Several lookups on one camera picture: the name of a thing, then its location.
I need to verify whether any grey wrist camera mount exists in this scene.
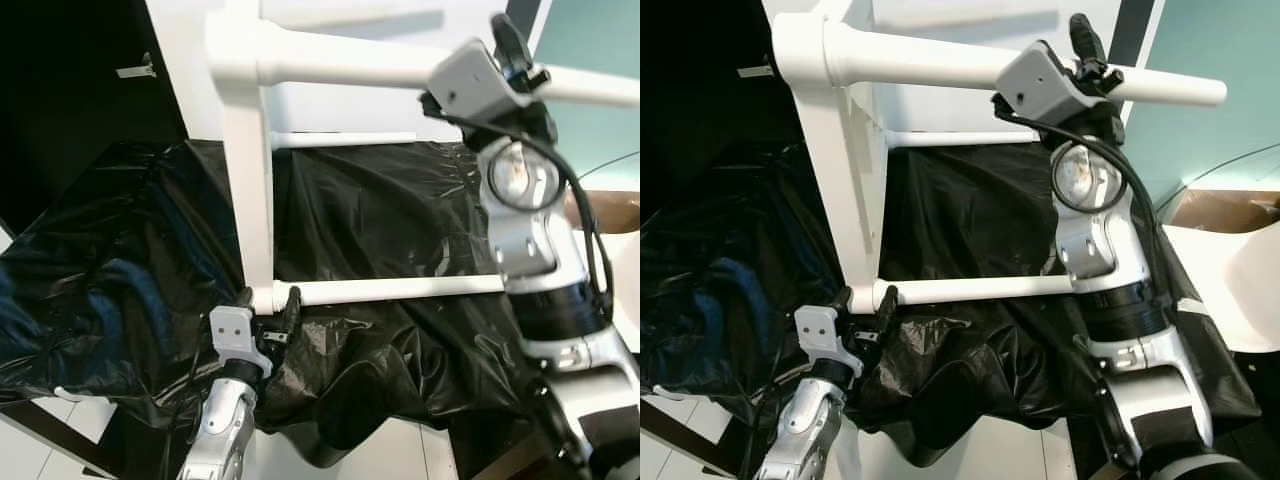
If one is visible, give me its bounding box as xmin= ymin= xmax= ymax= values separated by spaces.
xmin=207 ymin=304 xmax=274 ymax=378
xmin=792 ymin=304 xmax=864 ymax=378
xmin=994 ymin=39 xmax=1098 ymax=127
xmin=427 ymin=37 xmax=537 ymax=127

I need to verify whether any brown cardboard box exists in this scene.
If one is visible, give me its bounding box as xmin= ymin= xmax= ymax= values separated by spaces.
xmin=1165 ymin=189 xmax=1280 ymax=232
xmin=565 ymin=189 xmax=641 ymax=234

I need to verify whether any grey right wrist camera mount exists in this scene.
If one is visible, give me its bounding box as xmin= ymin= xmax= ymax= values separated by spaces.
xmin=427 ymin=37 xmax=537 ymax=127
xmin=994 ymin=39 xmax=1098 ymax=127

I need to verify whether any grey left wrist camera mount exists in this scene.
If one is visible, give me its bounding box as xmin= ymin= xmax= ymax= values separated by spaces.
xmin=792 ymin=304 xmax=864 ymax=378
xmin=207 ymin=304 xmax=274 ymax=378

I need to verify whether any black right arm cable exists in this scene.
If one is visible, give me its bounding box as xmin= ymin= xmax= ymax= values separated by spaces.
xmin=438 ymin=108 xmax=617 ymax=323
xmin=998 ymin=108 xmax=1173 ymax=313

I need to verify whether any white side table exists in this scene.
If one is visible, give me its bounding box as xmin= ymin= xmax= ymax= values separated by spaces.
xmin=575 ymin=229 xmax=641 ymax=353
xmin=1160 ymin=224 xmax=1280 ymax=357

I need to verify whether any black vertical post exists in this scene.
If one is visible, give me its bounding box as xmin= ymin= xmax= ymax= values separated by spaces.
xmin=505 ymin=0 xmax=552 ymax=46
xmin=1108 ymin=0 xmax=1157 ymax=67

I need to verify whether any black plastic sheet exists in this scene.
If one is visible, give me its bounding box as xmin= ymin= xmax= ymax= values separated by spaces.
xmin=0 ymin=138 xmax=563 ymax=473
xmin=640 ymin=138 xmax=1263 ymax=453

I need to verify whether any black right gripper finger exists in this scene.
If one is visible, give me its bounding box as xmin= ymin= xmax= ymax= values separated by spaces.
xmin=1068 ymin=12 xmax=1108 ymax=71
xmin=489 ymin=12 xmax=533 ymax=69

